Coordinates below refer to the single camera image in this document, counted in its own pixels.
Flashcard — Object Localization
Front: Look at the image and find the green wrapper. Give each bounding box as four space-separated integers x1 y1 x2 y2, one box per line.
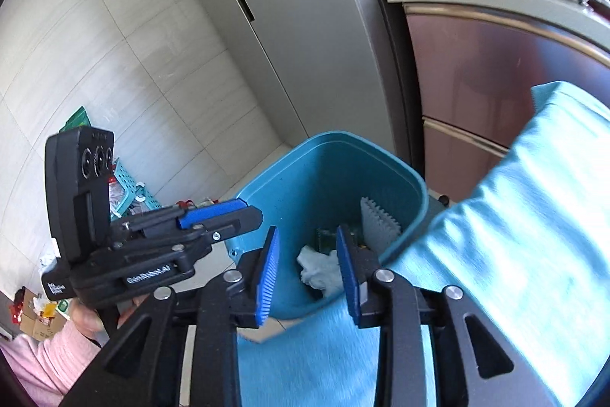
313 227 365 255

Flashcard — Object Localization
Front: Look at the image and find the white tissue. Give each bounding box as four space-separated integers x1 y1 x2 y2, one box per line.
296 245 345 296

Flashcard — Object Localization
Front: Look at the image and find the kitchen counter cabinet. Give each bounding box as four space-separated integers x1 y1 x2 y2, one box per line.
379 0 610 205

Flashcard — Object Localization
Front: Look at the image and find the teal plastic basket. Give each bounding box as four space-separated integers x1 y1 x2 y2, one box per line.
111 159 159 219

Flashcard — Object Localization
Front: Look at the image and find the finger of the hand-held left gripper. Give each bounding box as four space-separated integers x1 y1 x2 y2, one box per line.
111 198 249 237
112 205 264 262

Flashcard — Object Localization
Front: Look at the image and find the white foam sheet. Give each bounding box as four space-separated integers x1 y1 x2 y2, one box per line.
360 196 402 254

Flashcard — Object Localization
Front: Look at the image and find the grey refrigerator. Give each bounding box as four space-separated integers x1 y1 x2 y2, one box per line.
152 0 415 169

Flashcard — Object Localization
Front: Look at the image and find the blue printed tablecloth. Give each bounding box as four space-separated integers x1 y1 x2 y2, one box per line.
236 82 610 407

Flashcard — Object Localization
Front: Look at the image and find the blue trash bin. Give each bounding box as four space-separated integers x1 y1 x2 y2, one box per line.
223 130 430 322

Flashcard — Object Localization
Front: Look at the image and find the cardboard box with clutter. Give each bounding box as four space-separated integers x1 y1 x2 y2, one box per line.
10 288 72 341

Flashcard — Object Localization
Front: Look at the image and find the person's left forearm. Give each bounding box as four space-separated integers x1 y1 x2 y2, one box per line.
0 319 110 407

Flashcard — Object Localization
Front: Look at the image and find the person's left hand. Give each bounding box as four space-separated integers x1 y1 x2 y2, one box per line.
71 295 144 337

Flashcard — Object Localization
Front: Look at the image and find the green packet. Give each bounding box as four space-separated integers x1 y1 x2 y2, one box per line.
64 106 92 132

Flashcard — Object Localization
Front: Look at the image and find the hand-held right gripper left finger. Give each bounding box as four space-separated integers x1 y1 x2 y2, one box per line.
67 226 282 407

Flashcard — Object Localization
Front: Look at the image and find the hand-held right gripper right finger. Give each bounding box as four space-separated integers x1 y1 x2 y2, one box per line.
336 224 558 407

